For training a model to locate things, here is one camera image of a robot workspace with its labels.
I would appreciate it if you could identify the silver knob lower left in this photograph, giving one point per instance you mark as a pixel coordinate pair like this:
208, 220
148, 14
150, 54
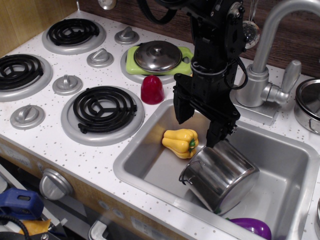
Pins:
27, 117

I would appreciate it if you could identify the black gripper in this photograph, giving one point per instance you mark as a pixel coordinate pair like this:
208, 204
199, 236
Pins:
209, 94

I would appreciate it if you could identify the back left stove burner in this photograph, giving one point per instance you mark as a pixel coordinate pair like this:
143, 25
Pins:
73, 36

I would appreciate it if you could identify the hanging steel strainer ladle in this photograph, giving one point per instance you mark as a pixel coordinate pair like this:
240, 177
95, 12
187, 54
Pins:
250, 28

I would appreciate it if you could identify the silver knob upper middle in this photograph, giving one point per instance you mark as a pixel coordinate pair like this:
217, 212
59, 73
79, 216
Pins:
100, 59

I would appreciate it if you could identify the silver faucet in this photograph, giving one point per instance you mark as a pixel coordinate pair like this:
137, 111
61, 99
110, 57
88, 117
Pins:
260, 99

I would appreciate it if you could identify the silver sink basin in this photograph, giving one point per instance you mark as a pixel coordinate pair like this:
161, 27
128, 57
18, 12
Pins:
281, 196

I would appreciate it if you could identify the steel pot lid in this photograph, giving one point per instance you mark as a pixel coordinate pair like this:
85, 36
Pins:
158, 56

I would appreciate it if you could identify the silver oven front knob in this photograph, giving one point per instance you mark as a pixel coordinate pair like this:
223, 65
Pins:
53, 186

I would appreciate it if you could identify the stainless steel pot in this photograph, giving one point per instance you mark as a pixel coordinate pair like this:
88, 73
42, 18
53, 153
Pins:
220, 177

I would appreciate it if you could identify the yellow cloth piece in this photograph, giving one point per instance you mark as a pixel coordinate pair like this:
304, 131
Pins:
35, 227

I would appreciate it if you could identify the blue clamp tool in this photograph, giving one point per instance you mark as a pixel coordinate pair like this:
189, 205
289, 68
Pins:
21, 204

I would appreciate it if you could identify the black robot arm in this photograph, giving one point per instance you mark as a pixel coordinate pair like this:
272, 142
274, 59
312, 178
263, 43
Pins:
219, 39

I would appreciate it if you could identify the far left stove burner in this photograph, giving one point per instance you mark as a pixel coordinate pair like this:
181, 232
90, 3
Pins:
23, 75

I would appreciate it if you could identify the silver knob centre left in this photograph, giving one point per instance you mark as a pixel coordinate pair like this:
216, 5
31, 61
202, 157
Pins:
67, 85

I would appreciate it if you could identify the silver oven door handle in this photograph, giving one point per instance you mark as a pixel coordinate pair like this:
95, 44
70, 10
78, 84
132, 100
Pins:
98, 231

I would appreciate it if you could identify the purple toy eggplant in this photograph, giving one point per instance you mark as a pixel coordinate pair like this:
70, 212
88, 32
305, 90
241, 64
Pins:
255, 226

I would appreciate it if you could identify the yellow toy bell pepper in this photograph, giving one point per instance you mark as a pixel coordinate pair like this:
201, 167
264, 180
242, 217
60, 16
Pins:
182, 142

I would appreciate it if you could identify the red toy cup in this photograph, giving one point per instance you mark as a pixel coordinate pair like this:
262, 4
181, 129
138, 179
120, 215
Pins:
151, 91

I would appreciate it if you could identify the hanging steel utensil top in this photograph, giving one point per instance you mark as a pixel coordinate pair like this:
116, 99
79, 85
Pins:
107, 4

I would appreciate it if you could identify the front stove burner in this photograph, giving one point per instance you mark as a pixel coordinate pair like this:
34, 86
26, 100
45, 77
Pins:
102, 116

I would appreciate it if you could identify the steel pan right edge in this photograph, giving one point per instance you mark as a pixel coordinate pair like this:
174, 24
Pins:
307, 105

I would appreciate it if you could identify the silver knob top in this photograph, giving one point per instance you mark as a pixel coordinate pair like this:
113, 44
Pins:
126, 36

